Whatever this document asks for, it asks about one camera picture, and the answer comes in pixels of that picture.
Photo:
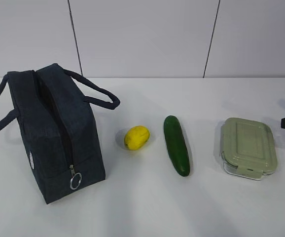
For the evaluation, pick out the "dark blue lunch bag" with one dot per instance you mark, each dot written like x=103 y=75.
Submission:
x=52 y=106

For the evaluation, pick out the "green lidded glass container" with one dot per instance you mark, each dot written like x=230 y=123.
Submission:
x=247 y=148

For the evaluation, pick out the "yellow lemon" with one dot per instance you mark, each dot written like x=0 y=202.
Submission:
x=136 y=137

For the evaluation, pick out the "green cucumber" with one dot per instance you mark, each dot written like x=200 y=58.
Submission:
x=176 y=146

